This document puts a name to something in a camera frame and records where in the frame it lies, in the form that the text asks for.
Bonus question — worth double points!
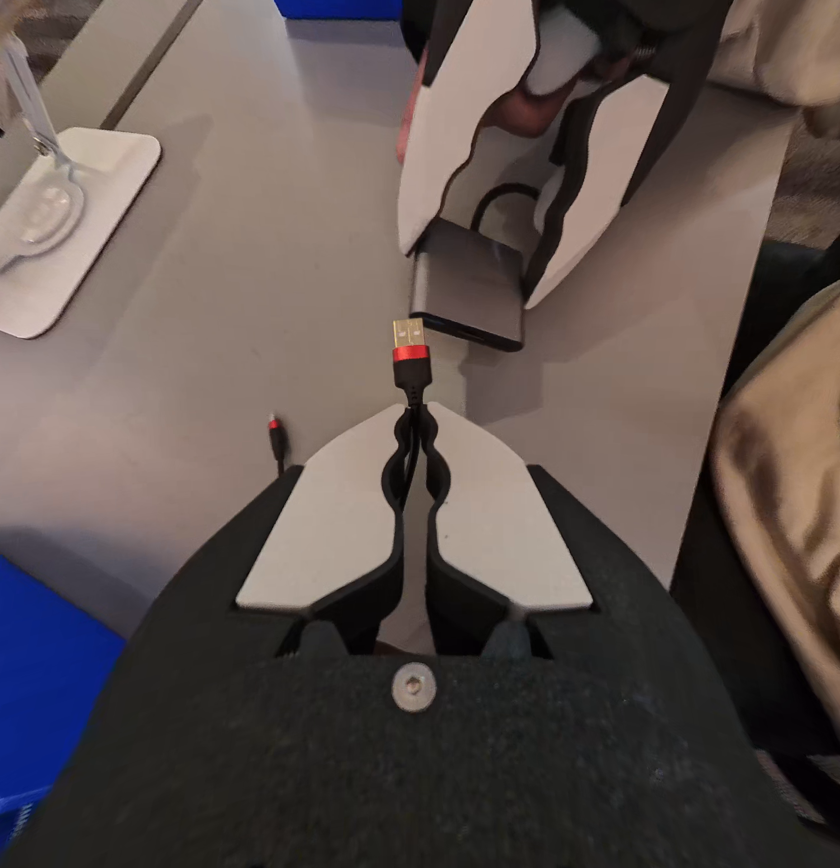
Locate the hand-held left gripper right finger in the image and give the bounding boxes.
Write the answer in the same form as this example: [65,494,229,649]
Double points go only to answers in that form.
[420,401,594,655]

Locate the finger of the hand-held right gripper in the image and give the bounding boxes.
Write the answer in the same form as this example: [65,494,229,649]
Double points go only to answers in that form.
[397,0,542,259]
[525,73,670,311]

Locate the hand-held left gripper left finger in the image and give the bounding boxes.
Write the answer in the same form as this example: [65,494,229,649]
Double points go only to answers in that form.
[236,401,411,645]

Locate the small grey usb hub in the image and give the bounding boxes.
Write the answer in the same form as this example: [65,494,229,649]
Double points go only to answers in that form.
[408,182,542,354]

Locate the black red usb cable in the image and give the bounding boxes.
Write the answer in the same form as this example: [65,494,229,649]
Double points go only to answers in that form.
[266,317,432,513]

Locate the blue plastic bin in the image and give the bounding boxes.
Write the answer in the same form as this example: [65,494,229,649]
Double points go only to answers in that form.
[274,0,404,21]
[0,546,127,868]

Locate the person's right forearm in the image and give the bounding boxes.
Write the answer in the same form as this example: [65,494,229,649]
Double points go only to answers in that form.
[706,0,840,140]

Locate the white and wooden book stand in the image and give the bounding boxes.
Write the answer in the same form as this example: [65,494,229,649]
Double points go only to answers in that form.
[0,27,163,340]

